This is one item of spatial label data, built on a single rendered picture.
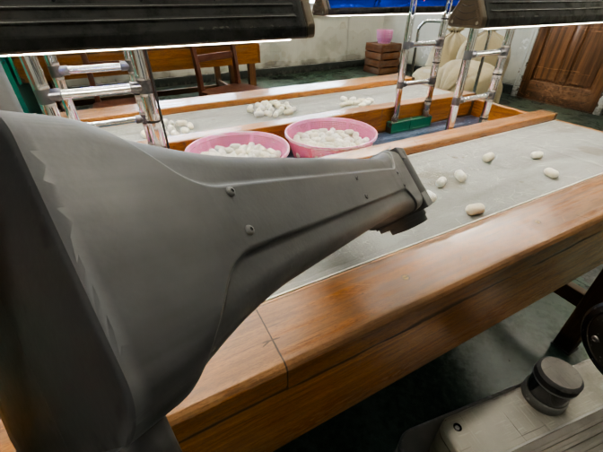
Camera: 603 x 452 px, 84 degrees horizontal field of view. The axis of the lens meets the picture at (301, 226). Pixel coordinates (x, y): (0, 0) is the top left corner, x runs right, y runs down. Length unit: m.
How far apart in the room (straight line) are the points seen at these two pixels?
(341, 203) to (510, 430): 0.65
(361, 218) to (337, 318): 0.27
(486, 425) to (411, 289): 0.34
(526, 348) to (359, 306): 1.19
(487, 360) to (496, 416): 0.72
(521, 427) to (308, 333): 0.47
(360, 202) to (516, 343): 1.43
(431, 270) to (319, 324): 0.19
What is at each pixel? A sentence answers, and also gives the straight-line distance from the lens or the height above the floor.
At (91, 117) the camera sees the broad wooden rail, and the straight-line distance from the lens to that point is 1.34.
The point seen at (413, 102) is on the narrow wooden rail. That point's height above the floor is 0.76.
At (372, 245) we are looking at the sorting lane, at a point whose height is 0.74.
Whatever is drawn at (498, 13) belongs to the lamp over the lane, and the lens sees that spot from 0.83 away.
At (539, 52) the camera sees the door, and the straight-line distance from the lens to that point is 5.37.
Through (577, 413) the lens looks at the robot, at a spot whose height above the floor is 0.48.
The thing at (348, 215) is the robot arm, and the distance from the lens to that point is 0.16.
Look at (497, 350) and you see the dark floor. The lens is 1.52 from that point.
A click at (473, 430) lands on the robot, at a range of 0.73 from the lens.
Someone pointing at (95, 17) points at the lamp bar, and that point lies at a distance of 0.49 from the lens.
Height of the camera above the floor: 1.09
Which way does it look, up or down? 35 degrees down
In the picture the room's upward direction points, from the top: straight up
